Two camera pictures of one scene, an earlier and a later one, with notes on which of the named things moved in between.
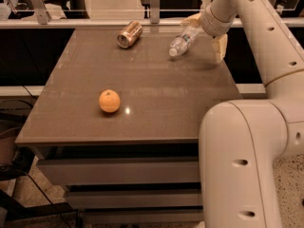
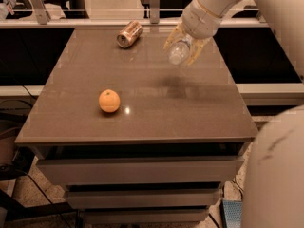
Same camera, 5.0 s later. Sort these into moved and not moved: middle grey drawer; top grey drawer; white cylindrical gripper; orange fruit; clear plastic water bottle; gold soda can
Moved: clear plastic water bottle; white cylindrical gripper
Not moved: gold soda can; top grey drawer; orange fruit; middle grey drawer
